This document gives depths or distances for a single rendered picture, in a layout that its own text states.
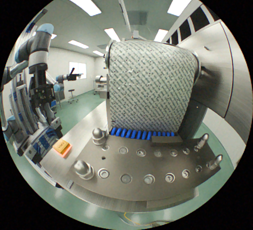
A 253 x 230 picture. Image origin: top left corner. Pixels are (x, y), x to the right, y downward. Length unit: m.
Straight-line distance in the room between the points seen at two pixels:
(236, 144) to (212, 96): 2.45
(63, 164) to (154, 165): 0.33
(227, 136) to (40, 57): 3.01
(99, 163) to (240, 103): 0.35
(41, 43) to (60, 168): 0.43
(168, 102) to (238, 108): 0.21
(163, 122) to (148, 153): 0.10
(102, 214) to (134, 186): 1.13
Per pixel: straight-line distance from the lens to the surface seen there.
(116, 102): 0.21
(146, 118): 0.22
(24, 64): 0.54
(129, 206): 0.30
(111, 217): 1.26
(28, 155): 0.90
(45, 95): 0.27
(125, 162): 0.18
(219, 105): 0.28
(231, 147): 2.76
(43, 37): 0.31
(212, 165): 0.28
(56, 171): 0.39
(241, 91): 0.26
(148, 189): 0.17
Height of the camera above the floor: 1.20
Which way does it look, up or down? 22 degrees down
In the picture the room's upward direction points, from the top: 3 degrees clockwise
